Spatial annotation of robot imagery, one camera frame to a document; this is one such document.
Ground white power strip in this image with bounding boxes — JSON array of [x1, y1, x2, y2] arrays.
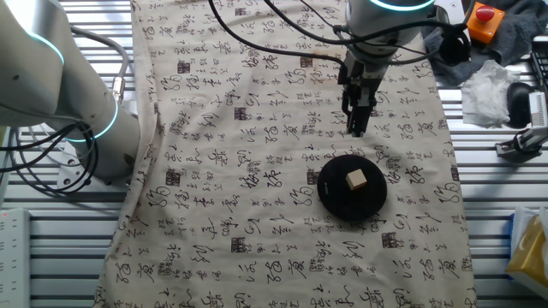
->
[[0, 208, 31, 308]]

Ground black keyboard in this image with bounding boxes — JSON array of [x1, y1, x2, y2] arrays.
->
[[529, 36, 548, 93]]

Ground crumpled white tissue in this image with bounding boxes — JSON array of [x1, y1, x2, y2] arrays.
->
[[461, 59, 521, 128]]

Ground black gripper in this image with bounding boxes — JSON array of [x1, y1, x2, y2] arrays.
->
[[337, 50, 389, 138]]

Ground orange emergency stop button box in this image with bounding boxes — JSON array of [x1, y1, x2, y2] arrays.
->
[[465, 2, 506, 44]]

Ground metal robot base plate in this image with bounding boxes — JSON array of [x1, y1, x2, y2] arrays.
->
[[57, 140, 134, 192]]

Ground black round scale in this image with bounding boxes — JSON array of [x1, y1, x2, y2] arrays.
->
[[316, 154, 389, 222]]

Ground beige calligraphy print tablecloth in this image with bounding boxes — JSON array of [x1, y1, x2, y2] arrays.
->
[[92, 0, 479, 308]]

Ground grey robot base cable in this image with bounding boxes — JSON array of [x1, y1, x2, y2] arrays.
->
[[70, 25, 131, 104]]

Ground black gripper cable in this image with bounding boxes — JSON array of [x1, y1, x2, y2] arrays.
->
[[208, 0, 347, 70]]

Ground silver depth camera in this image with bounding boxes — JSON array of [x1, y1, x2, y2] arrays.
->
[[528, 92, 548, 127]]

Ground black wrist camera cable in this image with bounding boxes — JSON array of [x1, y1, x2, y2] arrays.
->
[[263, 0, 470, 68]]

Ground black base cable bundle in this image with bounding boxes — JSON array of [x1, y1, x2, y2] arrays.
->
[[0, 121, 100, 196]]

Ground black computer mouse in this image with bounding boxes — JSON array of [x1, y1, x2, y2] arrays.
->
[[506, 80, 536, 129]]

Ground small camera on clamp stand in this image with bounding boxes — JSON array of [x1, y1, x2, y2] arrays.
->
[[495, 126, 548, 163]]

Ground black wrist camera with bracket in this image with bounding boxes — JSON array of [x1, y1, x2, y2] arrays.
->
[[432, 3, 472, 68]]

